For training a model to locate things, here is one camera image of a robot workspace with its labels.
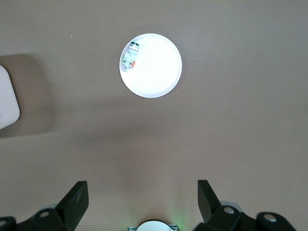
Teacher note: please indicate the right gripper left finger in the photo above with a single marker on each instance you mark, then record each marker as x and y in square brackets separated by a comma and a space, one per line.
[69, 209]

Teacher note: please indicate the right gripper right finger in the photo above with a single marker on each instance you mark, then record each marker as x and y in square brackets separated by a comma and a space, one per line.
[211, 211]

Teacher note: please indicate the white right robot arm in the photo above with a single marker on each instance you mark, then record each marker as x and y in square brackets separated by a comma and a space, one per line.
[154, 227]

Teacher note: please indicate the white lidded storage box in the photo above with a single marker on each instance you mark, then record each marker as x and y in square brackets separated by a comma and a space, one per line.
[7, 103]

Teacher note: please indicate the brown table cover sheet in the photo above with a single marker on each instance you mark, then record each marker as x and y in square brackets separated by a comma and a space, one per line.
[216, 120]

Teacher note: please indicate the pink round plate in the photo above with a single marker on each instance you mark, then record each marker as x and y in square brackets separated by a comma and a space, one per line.
[156, 72]

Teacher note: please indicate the white green switch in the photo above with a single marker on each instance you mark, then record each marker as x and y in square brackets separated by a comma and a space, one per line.
[130, 57]

